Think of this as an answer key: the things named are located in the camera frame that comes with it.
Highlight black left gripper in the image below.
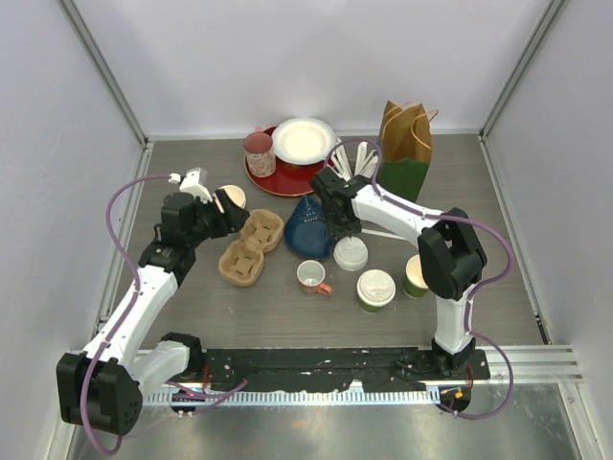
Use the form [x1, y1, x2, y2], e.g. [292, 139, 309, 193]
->
[186, 189, 248, 247]

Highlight green paper cups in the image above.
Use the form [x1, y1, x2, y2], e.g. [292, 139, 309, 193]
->
[220, 184, 246, 209]

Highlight stack of white lids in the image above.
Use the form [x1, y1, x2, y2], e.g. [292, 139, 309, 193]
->
[333, 237, 368, 271]

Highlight small pink handled cup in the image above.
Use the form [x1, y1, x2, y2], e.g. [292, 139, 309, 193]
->
[296, 260, 332, 295]

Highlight white cup lid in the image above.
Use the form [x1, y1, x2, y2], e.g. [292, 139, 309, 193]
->
[356, 269, 396, 302]

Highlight green paper coffee cup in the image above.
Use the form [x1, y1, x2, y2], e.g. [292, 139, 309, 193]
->
[358, 297, 393, 314]

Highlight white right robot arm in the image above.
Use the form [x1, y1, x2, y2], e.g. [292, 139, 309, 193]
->
[310, 167, 487, 379]

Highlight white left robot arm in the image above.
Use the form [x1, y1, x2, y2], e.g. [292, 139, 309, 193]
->
[57, 190, 249, 436]

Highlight bundle of wrapped white utensils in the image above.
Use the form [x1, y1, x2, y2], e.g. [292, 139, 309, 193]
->
[329, 142, 379, 180]

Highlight wrapped white straw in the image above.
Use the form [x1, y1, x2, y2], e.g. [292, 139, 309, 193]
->
[361, 228, 407, 241]

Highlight red round tray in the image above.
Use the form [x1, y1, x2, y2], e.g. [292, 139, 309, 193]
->
[244, 126, 324, 197]

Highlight blue shell-shaped dish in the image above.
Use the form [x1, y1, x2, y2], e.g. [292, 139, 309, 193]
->
[284, 195, 333, 261]

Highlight white paper plate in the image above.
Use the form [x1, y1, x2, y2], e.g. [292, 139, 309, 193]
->
[272, 117, 336, 166]

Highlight cardboard cup carrier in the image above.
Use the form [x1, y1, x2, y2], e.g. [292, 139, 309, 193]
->
[218, 209, 284, 287]

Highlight green brown paper bag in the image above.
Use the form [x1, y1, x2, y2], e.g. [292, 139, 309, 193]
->
[376, 101, 439, 202]

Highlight pink floral mug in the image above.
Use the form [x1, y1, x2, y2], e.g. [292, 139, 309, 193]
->
[243, 126, 276, 178]

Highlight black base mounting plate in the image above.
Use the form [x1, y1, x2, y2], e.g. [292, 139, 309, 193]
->
[170, 347, 490, 393]

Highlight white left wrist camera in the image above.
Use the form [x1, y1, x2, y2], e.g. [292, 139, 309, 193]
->
[168, 168, 213, 203]

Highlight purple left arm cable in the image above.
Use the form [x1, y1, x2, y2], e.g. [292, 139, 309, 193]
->
[79, 173, 250, 455]

